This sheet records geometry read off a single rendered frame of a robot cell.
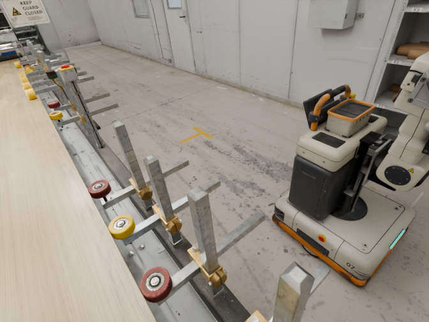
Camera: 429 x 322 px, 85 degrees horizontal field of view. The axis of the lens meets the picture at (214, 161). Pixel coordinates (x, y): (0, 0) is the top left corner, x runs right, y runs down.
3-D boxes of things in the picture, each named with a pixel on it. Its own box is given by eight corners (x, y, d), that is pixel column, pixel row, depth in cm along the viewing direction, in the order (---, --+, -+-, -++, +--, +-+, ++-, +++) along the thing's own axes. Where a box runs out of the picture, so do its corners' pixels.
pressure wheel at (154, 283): (165, 321, 63) (155, 302, 56) (144, 305, 67) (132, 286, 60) (182, 293, 69) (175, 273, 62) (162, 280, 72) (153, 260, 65)
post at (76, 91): (103, 144, 161) (74, 78, 134) (105, 146, 158) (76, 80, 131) (97, 146, 159) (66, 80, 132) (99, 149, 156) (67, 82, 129)
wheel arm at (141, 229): (216, 183, 104) (215, 176, 101) (221, 187, 101) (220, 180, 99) (122, 241, 84) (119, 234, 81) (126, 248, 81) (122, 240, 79)
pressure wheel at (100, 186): (112, 212, 97) (101, 192, 90) (94, 211, 98) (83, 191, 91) (120, 198, 103) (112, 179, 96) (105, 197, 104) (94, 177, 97)
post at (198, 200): (216, 285, 81) (198, 182, 52) (223, 293, 78) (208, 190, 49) (208, 292, 79) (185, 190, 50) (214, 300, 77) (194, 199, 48)
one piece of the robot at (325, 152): (283, 213, 166) (297, 103, 116) (326, 178, 191) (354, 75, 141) (326, 245, 144) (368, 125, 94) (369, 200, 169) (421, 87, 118)
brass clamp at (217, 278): (202, 248, 79) (201, 239, 76) (229, 278, 70) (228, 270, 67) (188, 260, 76) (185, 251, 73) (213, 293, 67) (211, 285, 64)
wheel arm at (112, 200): (186, 163, 121) (185, 156, 119) (190, 166, 119) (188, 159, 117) (103, 206, 101) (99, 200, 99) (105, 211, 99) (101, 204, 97)
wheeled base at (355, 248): (269, 222, 178) (271, 199, 163) (318, 183, 206) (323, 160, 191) (359, 294, 133) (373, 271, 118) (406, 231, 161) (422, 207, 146)
